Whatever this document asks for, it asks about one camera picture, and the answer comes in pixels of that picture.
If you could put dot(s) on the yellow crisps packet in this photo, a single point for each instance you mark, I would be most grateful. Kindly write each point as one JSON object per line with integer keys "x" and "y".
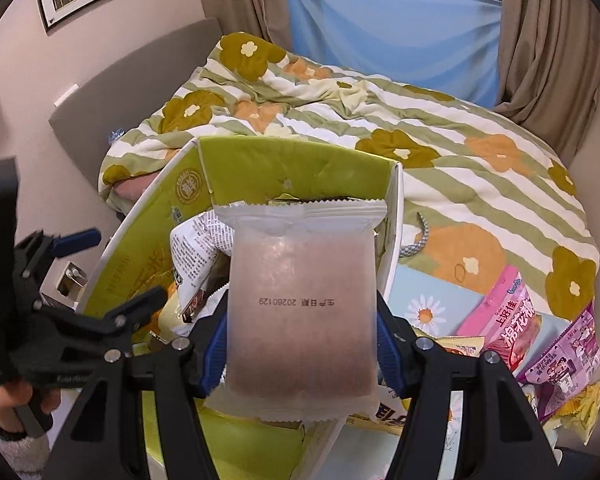
{"x": 585, "y": 405}

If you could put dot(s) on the pink striped snack packet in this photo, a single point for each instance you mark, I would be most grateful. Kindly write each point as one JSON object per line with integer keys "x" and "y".
{"x": 495, "y": 320}

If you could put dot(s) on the silver-white printed snack packet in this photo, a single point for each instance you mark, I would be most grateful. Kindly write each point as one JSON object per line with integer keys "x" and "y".
{"x": 200, "y": 250}

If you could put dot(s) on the daisy print tablecloth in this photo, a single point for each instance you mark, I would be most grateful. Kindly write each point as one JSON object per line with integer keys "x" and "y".
{"x": 445, "y": 300}

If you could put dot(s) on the floral striped blanket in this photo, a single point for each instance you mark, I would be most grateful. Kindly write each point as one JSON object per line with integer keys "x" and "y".
{"x": 480, "y": 160}

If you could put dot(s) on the clear plastic bottle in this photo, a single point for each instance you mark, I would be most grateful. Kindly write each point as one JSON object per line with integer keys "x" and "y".
{"x": 117, "y": 137}

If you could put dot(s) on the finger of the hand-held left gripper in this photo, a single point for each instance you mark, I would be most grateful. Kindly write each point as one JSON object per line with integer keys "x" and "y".
{"x": 75, "y": 241}
{"x": 110, "y": 322}

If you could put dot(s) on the person's left hand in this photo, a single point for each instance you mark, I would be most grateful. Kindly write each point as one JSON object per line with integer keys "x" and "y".
{"x": 0, "y": 410}

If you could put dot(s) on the thin rubber band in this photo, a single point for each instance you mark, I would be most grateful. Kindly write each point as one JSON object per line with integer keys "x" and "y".
{"x": 455, "y": 272}

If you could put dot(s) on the small white strip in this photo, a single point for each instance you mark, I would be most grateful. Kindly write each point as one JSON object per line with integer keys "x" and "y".
{"x": 66, "y": 94}

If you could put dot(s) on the purple snack packet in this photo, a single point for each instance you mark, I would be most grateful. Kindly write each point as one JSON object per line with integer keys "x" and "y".
{"x": 565, "y": 360}

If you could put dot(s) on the pink plush pillow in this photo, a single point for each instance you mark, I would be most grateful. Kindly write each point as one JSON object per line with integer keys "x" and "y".
{"x": 132, "y": 187}

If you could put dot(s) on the green cardboard box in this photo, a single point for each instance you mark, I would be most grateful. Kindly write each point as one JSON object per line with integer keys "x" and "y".
{"x": 290, "y": 160}

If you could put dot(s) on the orange-yellow chips packet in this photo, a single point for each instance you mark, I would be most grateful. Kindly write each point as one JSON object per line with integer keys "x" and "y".
{"x": 452, "y": 346}

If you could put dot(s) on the person's left forearm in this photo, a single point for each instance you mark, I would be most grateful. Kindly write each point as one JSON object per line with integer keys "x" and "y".
{"x": 17, "y": 455}

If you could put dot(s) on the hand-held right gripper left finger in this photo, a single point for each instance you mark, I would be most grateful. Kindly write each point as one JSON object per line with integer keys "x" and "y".
{"x": 215, "y": 355}

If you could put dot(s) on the white and yellow snack packet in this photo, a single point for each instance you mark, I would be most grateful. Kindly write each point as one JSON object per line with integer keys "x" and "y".
{"x": 380, "y": 415}

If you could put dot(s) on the grey headboard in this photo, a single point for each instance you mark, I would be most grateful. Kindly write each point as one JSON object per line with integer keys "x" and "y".
{"x": 130, "y": 85}

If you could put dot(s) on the beige curtain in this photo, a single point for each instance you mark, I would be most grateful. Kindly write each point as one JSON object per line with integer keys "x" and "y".
{"x": 272, "y": 5}
{"x": 550, "y": 60}

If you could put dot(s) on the blue cloth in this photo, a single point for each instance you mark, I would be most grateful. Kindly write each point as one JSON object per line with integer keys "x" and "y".
{"x": 390, "y": 35}

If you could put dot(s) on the translucent pinkish snack packet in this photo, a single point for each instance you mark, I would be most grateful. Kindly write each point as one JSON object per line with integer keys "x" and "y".
{"x": 300, "y": 300}

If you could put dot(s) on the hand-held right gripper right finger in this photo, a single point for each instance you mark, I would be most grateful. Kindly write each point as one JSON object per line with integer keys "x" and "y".
{"x": 391, "y": 355}

